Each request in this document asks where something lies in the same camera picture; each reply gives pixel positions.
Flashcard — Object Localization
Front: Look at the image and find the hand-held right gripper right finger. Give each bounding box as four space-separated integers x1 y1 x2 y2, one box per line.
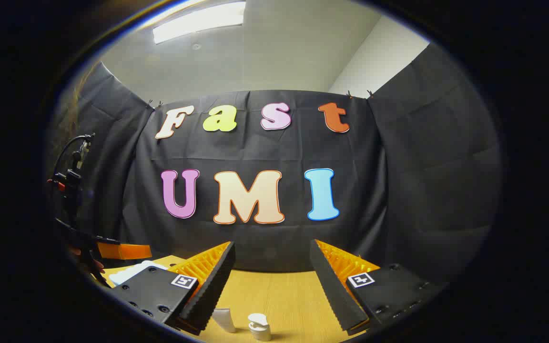
309 239 447 336

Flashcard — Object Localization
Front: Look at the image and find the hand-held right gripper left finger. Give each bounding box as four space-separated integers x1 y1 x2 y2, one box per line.
110 241 236 336

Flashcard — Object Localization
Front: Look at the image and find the white squeeze tube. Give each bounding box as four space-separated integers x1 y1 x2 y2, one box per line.
212 308 237 333

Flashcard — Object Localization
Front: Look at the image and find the white pump bottle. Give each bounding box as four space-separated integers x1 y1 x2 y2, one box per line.
248 313 272 342

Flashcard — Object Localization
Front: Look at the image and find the ceiling light panel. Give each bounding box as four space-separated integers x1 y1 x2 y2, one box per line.
152 1 246 45

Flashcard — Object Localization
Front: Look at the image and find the black cable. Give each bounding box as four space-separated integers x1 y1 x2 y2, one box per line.
53 134 95 181

